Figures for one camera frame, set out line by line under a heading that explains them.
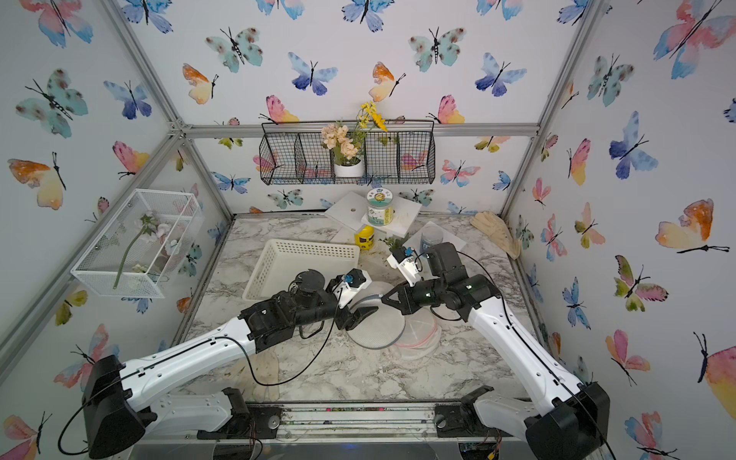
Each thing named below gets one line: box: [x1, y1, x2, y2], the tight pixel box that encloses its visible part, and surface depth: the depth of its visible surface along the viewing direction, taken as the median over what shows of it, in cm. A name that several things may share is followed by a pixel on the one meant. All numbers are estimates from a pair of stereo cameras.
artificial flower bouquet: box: [321, 101, 389, 166], surface depth 84 cm
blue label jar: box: [419, 229, 444, 253], surface depth 86 cm
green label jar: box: [366, 186, 394, 227], surface depth 85 cm
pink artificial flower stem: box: [112, 212, 158, 291], surface depth 75 cm
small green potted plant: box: [378, 232, 410, 262], surface depth 100 cm
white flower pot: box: [333, 159, 364, 178], surface depth 93 cm
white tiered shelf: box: [323, 190, 467, 254], surface depth 96 cm
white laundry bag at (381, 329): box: [345, 294, 407, 350], surface depth 77 cm
